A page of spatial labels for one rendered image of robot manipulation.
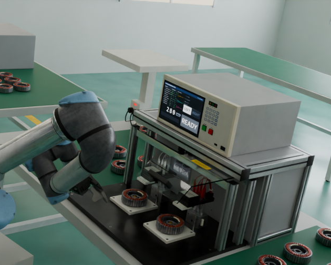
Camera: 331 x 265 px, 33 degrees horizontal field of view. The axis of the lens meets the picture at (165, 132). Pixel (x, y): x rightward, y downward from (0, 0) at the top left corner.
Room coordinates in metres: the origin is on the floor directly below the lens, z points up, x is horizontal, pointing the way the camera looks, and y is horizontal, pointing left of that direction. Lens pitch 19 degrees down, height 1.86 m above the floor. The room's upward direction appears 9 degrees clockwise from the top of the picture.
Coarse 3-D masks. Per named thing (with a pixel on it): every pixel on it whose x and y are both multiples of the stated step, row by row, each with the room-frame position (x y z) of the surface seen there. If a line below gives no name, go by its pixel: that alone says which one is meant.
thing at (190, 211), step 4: (192, 208) 2.09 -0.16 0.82; (196, 208) 2.10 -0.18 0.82; (188, 212) 2.07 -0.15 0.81; (192, 212) 2.06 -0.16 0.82; (200, 212) 2.07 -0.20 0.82; (204, 212) 2.07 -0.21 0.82; (188, 216) 2.07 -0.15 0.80; (192, 216) 2.05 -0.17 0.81; (200, 216) 2.03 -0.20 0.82; (204, 216) 2.04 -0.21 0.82; (188, 220) 2.07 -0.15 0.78; (192, 220) 2.05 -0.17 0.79; (196, 220) 2.03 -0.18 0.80; (200, 220) 2.03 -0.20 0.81; (204, 220) 2.05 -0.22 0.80; (192, 224) 2.05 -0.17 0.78; (196, 224) 2.03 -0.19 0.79; (204, 224) 2.05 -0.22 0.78; (196, 228) 2.03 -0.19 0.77
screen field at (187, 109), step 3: (183, 108) 2.18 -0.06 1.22; (186, 108) 2.17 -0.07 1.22; (189, 108) 2.16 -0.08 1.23; (192, 108) 2.15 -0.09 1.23; (186, 111) 2.17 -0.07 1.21; (189, 111) 2.16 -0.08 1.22; (192, 111) 2.14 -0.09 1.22; (195, 111) 2.13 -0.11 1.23; (198, 111) 2.12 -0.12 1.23; (189, 114) 2.16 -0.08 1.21; (192, 114) 2.14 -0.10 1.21; (195, 114) 2.13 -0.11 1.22; (198, 114) 2.12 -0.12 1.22; (195, 117) 2.13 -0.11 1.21; (198, 117) 2.12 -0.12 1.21
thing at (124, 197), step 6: (126, 192) 2.15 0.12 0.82; (132, 192) 2.18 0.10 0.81; (138, 192) 2.18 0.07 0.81; (144, 192) 2.18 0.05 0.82; (126, 198) 2.10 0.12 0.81; (132, 198) 2.10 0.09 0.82; (138, 198) 2.12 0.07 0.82; (144, 198) 2.13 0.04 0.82; (126, 204) 2.10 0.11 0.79; (132, 204) 2.10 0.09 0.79; (138, 204) 2.10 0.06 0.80; (144, 204) 2.12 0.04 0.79
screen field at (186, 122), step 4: (184, 116) 2.17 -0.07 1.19; (184, 120) 2.17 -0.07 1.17; (188, 120) 2.15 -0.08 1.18; (192, 120) 2.14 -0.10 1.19; (180, 124) 2.19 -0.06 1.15; (184, 124) 2.17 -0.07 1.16; (188, 124) 2.15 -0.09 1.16; (192, 124) 2.13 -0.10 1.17; (196, 124) 2.12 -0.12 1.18; (188, 128) 2.15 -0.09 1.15; (192, 128) 2.13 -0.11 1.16; (196, 128) 2.11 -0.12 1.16; (196, 132) 2.11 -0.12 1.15
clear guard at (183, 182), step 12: (180, 156) 2.04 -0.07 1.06; (192, 156) 2.06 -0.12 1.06; (144, 168) 1.93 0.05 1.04; (156, 168) 1.90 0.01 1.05; (168, 168) 1.90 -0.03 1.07; (180, 168) 1.92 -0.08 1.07; (192, 168) 1.94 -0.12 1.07; (216, 168) 1.98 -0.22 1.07; (144, 180) 1.88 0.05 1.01; (156, 180) 1.86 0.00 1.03; (180, 180) 1.81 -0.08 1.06; (192, 180) 1.82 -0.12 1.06; (204, 180) 1.84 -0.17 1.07; (216, 180) 1.86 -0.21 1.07; (168, 192) 1.79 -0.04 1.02; (180, 192) 1.77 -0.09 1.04
